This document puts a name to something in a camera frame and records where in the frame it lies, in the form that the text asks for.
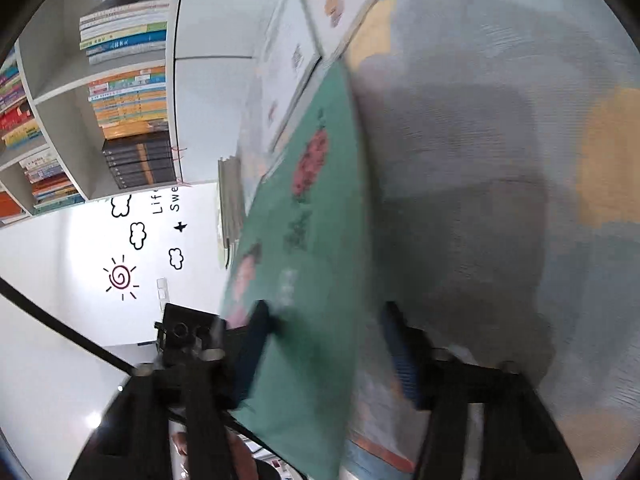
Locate teal green cover book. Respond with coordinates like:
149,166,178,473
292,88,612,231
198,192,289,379
221,62,371,479

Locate light green illustrated book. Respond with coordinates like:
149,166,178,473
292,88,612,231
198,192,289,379
218,156,245,269

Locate white fairy cover book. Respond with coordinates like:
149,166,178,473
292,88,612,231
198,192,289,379
259,0,320,151

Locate row of black spine books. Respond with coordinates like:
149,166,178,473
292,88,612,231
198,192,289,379
102,131,176,190

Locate row of colourful spine books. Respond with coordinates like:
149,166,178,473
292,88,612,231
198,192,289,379
1,0,177,217

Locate person's left hand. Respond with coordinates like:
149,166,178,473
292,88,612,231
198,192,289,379
171,430,258,480

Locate white bookshelf unit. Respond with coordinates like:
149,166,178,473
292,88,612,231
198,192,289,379
0,0,281,226

